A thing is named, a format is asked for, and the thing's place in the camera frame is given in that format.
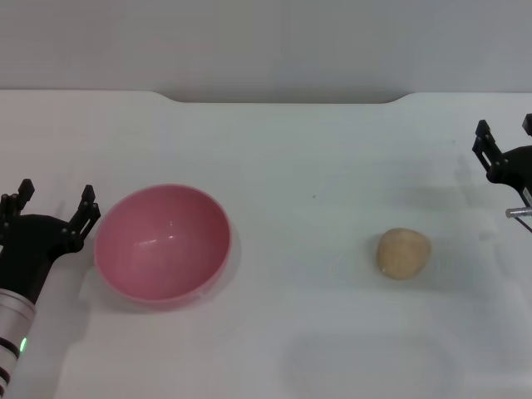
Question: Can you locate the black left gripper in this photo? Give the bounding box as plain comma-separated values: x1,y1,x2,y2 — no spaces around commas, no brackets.
0,178,102,308

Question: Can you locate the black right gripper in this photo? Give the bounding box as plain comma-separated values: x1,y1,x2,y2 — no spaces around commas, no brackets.
471,112,532,205

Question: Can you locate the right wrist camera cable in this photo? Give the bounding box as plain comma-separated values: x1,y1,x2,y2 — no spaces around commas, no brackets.
505,205,532,234

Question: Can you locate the pink plastic bowl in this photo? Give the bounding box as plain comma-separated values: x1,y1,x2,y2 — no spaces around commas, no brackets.
93,183,232,313

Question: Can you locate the beige egg yolk pastry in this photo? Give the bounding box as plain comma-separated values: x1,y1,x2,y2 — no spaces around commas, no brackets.
376,227,432,282

